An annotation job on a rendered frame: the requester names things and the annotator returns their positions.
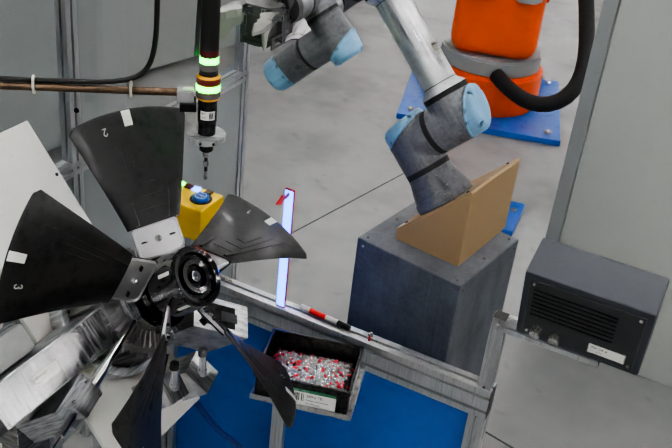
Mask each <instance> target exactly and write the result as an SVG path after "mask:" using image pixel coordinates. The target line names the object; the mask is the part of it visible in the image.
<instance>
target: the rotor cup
mask: <svg viewBox="0 0 672 448"><path fill-rule="evenodd" d="M150 260H157V261H158V263H157V267H156V269H155V271H154V273H153V275H152V276H151V278H150V280H149V282H148V284H147V286H146V288H145V290H144V292H143V293H142V295H141V297H140V299H139V300H138V301H135V302H130V301H126V302H127V304H128V307H129V309H130V311H131V312H132V314H133V315H134V316H135V318H136V319H137V320H138V321H139V322H140V323H142V324H143V325H144V326H146V327H148V328H151V329H154V330H156V326H157V325H159V326H161V324H162V319H163V314H164V309H165V304H168V306H169V308H170V321H171V326H170V328H171V327H174V326H176V325H177V324H179V323H180V322H181V321H182V320H183V318H184V317H185V315H187V314H189V313H192V312H194V311H197V310H199V309H202V308H205V307H207V306H209V305H210V304H212V303H213V302H214V301H215V300H216V298H217V297H218V295H219V292H220V287H221V278H220V273H219V270H218V267H217V265H216V263H215V261H214V260H213V258H212V257H211V256H210V255H209V254H208V253H207V252H206V251H205V250H203V249H202V248H199V247H197V246H184V247H181V248H179V249H177V250H175V251H172V252H170V253H168V254H166V255H164V256H162V257H161V256H159V257H156V258H153V259H150ZM167 271H169V275H167V276H165V277H163V278H161V279H158V275H161V274H163V273H165V272H167ZM193 271H198V272H199V273H200V276H201V278H200V281H198V282H196V281H194V280H193V279H192V272H193ZM186 305H188V306H190V307H188V308H186V309H183V310H181V311H179V310H177V309H178V308H181V307H183V306H186Z"/></svg>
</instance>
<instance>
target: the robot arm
mask: <svg viewBox="0 0 672 448"><path fill-rule="evenodd" d="M361 1H362V0H237V1H232V2H229V3H227V4H225V5H223V6H221V10H220V37H219V38H220V39H222V40H223V39H226V38H227V37H228V35H229V33H230V31H231V28H232V27H233V26H236V25H239V24H240V23H241V22H242V20H243V14H242V13H243V12H245V14H244V22H243V23H241V24H240V42H241V43H242V42H245V43H247V44H250V45H254V46H257V47H262V48H263V51H265V50H266V48H268V47H270V46H271V49H270V50H271V51H272V50H274V49H276V48H277V47H279V46H281V45H283V46H282V47H281V49H280V51H279V52H278V53H277V54H276V55H274V56H271V58H270V59H269V60H268V61H266V62H265V64H264V66H263V71H264V75H265V77H266V79H267V81H268V82H269V83H270V84H271V85H272V86H273V87H274V88H275V89H277V90H281V91H283V90H286V89H288V88H289V87H291V86H294V85H296V83H297V82H299V81H300V80H302V79H303V78H305V77H306V76H308V75H309V74H311V73H312V72H314V71H315V70H317V69H318V68H320V67H322V66H323V65H325V64H326V63H328V62H330V61H331V62H332V63H333V64H334V65H335V66H340V65H341V64H343V63H344V62H346V61H347V60H349V59H350V58H352V57H353V56H355V55H356V54H358V53H359V52H361V51H362V49H363V44H362V42H361V40H360V38H359V36H358V34H357V32H356V31H355V28H353V27H352V25H351V24H350V22H349V20H348V19H347V17H346V16H345V14H344V12H345V11H347V10H348V9H350V8H351V7H353V6H354V5H356V4H357V3H359V2H361ZM365 1H366V3H367V4H368V5H371V6H375V7H376V8H377V10H378V12H379V13H380V15H381V17H382V19H383V20H384V22H385V24H386V26H387V27H388V29H389V31H390V33H391V34H392V36H393V38H394V40H395V41H396V43H397V45H398V47H399V49H400V50H401V52H402V54H403V56H404V57H405V59H406V61H407V63H408V64H409V66H410V68H411V70H412V71H413V73H414V75H415V77H416V78H417V80H418V82H419V84H420V85H421V87H422V89H423V91H424V92H425V95H424V99H423V104H424V105H425V107H426V110H424V111H423V110H422V109H421V108H416V109H415V110H413V111H411V112H410V113H409V114H407V115H406V116H404V117H403V118H402V119H400V120H399V121H398V122H396V123H395V124H394V125H393V126H392V127H390V128H389V129H388V130H387V132H386V133H385V140H386V142H387V144H388V146H389V148H390V152H392V153H393V155H394V157H395V159H396V160H397V162H398V164H399V166H400V167H401V169H402V171H403V173H404V174H405V176H406V178H407V180H408V181H409V183H410V185H411V188H412V192H413V196H414V200H415V203H416V206H415V207H416V209H417V211H418V213H419V215H424V214H426V213H428V212H430V211H432V210H434V209H436V208H438V207H440V206H442V205H444V204H446V203H447V202H449V201H451V200H453V199H454V198H456V197H458V196H459V195H461V194H463V193H464V192H466V191H467V190H469V189H470V188H471V187H472V186H473V184H472V183H471V181H470V179H469V178H468V177H466V176H465V175H464V174H463V173H462V172H461V171H460V170H459V169H458V168H457V167H456V166H455V165H454V164H453V163H452V162H451V160H450V158H449V157H448V155H447V153H446V152H448V151H450V150H452V149H454V148H455V147H457V146H459V145H461V144H463V143H465V142H466V141H468V140H470V139H472V138H475V137H477V136H478V135H479V134H480V133H482V132H484V131H485V130H487V129H488V127H489V126H490V123H491V112H490V107H489V104H488V101H487V99H486V96H485V94H484V93H483V91H482V89H480V87H479V86H478V85H477V84H475V83H469V84H468V82H467V81H466V79H465V78H464V77H460V76H457V75H456V74H455V72H454V71H453V69H452V67H451V65H450V64H449V62H448V60H447V58H446V57H445V55H444V53H443V51H442V50H441V48H440V46H439V44H438V43H437V41H436V39H435V37H434V36H433V34H432V32H431V30H430V28H429V27H428V25H427V23H426V21H425V20H424V18H423V16H422V14H421V13H420V11H419V9H418V7H417V6H416V4H415V2H414V0H365ZM293 23H295V25H294V27H293ZM287 35H288V37H287V39H286V40H285V38H286V36H287ZM277 42H280V43H279V44H278V45H276V46H275V43H277Z"/></svg>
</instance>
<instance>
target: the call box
mask: <svg viewBox="0 0 672 448"><path fill-rule="evenodd" d="M195 193H197V192H195V191H192V188H191V189H187V188H184V185H183V186H182V194H181V208H180V215H177V219H178V222H179V225H180V228H181V231H182V234H183V236H184V237H187V238H189V239H192V240H196V238H197V237H198V236H199V235H200V233H201V232H202V231H203V230H204V228H205V227H206V226H207V224H208V223H209V222H210V220H211V219H212V218H213V216H214V215H215V213H216V212H217V210H218V209H219V208H220V206H221V205H222V203H223V196H222V195H220V194H217V193H213V194H212V195H209V201H207V202H204V203H198V202H195V201H193V194H195Z"/></svg>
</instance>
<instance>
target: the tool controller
mask: <svg viewBox="0 0 672 448"><path fill-rule="evenodd" d="M668 285H669V279H668V278H666V277H663V276H660V275H657V274H654V273H651V272H648V271H645V270H642V269H639V268H636V267H633V266H630V265H627V264H623V263H620V262H617V261H614V260H611V259H608V258H605V257H602V256H599V255H596V254H593V253H590V252H587V251H584V250H581V249H578V248H575V247H572V246H569V245H566V244H563V243H560V242H557V241H554V240H551V239H548V238H543V239H542V240H541V242H540V244H539V246H538V248H537V250H536V252H535V254H534V256H533V258H532V260H531V262H530V264H529V266H528V268H527V270H526V273H525V279H524V285H523V291H522V297H521V302H520V308H519V314H518V320H517V326H516V330H517V331H518V332H520V333H523V334H526V335H528V336H530V337H531V338H532V339H539V340H542V341H545V342H547V343H549V344H550V345H551V346H558V347H561V348H563V349H566V350H569V351H572V352H574V353H577V354H580V355H582V356H585V357H588V358H590V359H593V360H596V361H598V362H601V363H604V364H607V365H609V366H612V367H615V368H617V369H620V370H623V371H625V372H628V373H631V374H633V375H637V374H639V371H640V368H641V365H642V363H643V360H644V357H645V354H646V351H647V348H648V346H649V343H650V340H651V337H652V334H653V331H654V328H655V325H656V322H657V319H658V316H659V313H660V309H661V306H662V303H663V300H664V297H665V294H666V291H667V288H668Z"/></svg>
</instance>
